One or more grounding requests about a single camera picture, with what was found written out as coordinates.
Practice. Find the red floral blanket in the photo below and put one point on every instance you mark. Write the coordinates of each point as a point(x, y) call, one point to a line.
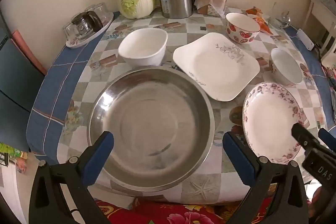
point(183, 216)

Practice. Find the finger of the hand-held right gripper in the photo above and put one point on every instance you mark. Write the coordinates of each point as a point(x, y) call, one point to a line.
point(326, 136)
point(302, 134)

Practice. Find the round floral plate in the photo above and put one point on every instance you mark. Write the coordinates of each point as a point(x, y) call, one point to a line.
point(270, 119)

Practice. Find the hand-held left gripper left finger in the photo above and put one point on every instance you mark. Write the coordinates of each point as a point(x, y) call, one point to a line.
point(101, 153)

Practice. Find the checkered plastic tablecloth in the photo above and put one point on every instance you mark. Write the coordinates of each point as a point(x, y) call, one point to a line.
point(189, 27)

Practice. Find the clear drinking glass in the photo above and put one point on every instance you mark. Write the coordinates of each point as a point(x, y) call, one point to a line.
point(69, 31)
point(99, 11)

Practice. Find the clear glass mug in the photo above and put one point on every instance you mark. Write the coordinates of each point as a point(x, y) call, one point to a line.
point(281, 19)

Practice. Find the brown tinted glass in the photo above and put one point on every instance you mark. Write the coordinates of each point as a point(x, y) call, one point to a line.
point(88, 22)

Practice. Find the red-rimmed strawberry print bowl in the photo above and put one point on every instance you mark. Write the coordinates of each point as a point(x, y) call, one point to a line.
point(241, 32)

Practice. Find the pink board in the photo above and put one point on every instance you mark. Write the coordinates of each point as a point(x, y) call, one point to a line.
point(26, 50)

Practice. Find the large stainless steel basin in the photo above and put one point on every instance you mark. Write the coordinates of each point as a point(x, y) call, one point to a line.
point(157, 121)

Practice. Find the white square plate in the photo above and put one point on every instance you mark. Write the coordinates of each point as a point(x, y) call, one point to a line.
point(215, 69)

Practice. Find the dark blue chair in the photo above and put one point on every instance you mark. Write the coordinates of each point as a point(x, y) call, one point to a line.
point(15, 87)

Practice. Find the blue plaid tablecloth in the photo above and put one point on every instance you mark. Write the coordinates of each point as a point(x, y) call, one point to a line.
point(52, 87)

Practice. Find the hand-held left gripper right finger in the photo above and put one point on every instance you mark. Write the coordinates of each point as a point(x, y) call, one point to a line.
point(239, 158)

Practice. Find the colourful packaging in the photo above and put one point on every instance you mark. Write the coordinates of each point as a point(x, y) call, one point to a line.
point(13, 158)

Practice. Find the white squarish bowl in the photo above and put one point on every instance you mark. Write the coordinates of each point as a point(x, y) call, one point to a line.
point(141, 43)

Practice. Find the small white bowl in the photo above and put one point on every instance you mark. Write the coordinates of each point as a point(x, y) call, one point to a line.
point(286, 66)

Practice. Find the white power strip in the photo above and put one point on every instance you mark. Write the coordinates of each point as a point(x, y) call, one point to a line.
point(305, 39)

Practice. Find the orange snack packet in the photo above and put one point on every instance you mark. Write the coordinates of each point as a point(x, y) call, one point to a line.
point(262, 23)
point(254, 11)

